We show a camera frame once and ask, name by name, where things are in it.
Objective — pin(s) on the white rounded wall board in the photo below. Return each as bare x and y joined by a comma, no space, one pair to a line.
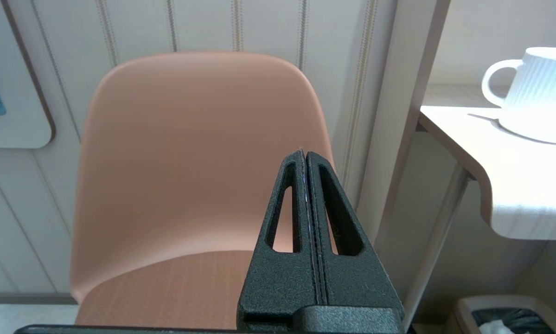
13,93

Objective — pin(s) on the white trash bin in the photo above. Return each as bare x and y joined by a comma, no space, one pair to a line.
465,311

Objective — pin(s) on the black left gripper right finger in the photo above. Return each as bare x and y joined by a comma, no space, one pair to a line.
356,278

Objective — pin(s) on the pink plastic chair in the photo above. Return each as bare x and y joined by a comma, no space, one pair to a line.
180,162

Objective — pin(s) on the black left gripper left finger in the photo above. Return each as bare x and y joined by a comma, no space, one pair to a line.
282,278

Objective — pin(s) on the beige wooden shelf table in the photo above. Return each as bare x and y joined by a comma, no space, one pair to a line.
519,185

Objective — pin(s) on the white ribbed ceramic mug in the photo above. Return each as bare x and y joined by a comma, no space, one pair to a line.
542,102

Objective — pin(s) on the white crumpled tissue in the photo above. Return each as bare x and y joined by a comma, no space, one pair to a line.
493,328

